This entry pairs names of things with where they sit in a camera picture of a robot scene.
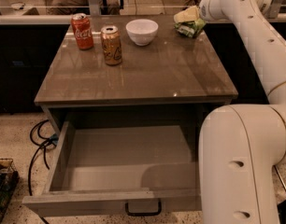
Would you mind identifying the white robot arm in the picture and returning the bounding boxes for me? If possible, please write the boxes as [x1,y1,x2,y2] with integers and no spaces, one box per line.
[198,0,286,224]

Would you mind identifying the red Coca-Cola can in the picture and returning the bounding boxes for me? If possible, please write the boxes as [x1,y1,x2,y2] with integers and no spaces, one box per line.
[71,13,93,49]

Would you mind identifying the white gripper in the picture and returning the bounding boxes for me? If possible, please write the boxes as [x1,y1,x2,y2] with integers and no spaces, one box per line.
[174,0,226,23]

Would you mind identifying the wire basket with items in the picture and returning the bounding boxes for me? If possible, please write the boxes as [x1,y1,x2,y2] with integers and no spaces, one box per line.
[0,158,19,224]

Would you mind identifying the black floor cables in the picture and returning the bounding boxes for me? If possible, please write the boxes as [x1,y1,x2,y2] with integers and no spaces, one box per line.
[27,119,58,197]

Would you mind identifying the white ceramic bowl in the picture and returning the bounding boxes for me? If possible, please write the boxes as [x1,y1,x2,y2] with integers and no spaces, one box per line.
[126,19,159,46]

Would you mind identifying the green jalapeno chip bag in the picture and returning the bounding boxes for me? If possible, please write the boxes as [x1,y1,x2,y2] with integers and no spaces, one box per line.
[175,19,206,38]

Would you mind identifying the open grey top drawer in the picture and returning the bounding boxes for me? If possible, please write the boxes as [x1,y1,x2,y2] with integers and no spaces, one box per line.
[22,115,201,217]

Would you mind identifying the gold soda can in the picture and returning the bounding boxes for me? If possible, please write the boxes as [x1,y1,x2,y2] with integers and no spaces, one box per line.
[101,25,122,65]

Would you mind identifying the black drawer handle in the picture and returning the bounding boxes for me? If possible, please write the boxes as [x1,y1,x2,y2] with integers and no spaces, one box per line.
[124,200,162,217]

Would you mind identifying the grey cabinet with glossy top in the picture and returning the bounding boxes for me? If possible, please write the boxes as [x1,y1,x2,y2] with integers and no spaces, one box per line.
[35,15,238,132]

